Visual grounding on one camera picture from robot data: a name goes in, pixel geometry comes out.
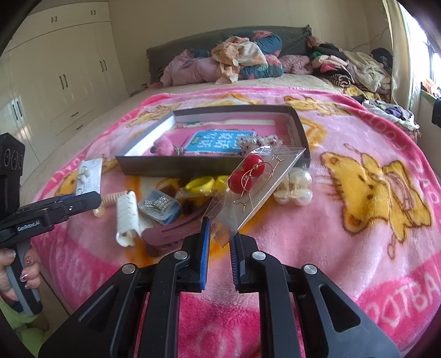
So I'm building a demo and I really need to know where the clear bag with yellow item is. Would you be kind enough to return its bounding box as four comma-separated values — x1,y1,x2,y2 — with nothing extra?
74,158,104,197

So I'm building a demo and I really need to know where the peach hair tie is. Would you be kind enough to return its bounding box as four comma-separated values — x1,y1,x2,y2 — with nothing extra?
94,190,129,218

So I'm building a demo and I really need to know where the cream curtain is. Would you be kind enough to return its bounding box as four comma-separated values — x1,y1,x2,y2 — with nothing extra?
386,0,424,111

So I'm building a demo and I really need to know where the green clothing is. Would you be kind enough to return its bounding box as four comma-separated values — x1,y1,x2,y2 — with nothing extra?
0,299,47,346

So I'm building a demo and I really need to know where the beaded bracelet packet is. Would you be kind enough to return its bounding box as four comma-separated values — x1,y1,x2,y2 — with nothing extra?
241,135,285,152

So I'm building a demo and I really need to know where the white hair roller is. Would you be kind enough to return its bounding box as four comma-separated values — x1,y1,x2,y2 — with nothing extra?
115,191,142,246

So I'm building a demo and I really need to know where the cream wardrobe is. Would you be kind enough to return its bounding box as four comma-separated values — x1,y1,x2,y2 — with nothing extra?
0,0,130,180

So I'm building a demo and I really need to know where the person's left hand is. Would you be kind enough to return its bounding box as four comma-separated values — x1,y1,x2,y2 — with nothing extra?
0,248,41,303

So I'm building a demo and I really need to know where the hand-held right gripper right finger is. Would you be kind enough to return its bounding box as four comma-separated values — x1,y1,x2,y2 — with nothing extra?
230,232,402,358

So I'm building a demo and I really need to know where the pearl earrings packet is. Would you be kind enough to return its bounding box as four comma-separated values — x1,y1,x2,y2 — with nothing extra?
274,167,313,207

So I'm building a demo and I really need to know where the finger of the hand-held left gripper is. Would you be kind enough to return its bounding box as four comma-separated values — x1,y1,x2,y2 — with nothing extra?
52,191,103,221

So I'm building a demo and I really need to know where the maroon hair clip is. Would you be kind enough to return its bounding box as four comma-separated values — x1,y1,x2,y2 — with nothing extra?
142,210,204,257

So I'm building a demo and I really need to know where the red cherry earrings packet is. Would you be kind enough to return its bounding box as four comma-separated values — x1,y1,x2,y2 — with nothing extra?
207,147,306,248

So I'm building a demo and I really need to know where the yellow plastic bangle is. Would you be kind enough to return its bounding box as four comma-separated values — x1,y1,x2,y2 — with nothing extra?
184,175,230,197

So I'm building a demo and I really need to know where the pink knit cloth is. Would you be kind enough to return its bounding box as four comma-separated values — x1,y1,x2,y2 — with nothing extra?
279,55,312,74

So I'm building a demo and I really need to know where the clear rhinestone jewelry case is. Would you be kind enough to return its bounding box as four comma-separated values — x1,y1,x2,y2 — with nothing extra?
138,189,182,224

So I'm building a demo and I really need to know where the pile of clothes on bed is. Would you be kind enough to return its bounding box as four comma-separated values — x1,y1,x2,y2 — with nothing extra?
146,25,312,74

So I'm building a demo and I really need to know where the purple cloth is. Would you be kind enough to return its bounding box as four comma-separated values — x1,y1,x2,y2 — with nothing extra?
382,105,414,121

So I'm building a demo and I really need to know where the grey cardboard box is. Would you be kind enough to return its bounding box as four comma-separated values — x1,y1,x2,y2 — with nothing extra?
115,105,311,178

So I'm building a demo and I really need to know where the pink printed blanket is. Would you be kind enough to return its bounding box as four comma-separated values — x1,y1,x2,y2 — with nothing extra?
33,86,441,358

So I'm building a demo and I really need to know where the orange floral cloth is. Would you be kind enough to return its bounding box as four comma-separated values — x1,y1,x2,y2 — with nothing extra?
211,36,267,85

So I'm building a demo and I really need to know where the window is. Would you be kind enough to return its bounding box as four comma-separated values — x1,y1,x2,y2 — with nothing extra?
400,0,441,97

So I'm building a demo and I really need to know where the teal floral quilt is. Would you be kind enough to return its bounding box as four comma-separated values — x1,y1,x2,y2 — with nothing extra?
193,31,285,80

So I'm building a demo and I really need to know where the pink garment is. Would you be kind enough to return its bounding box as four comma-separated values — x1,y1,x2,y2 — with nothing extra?
160,50,221,86

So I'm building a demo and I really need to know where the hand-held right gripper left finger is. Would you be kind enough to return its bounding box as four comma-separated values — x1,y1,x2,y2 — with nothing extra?
38,217,211,358

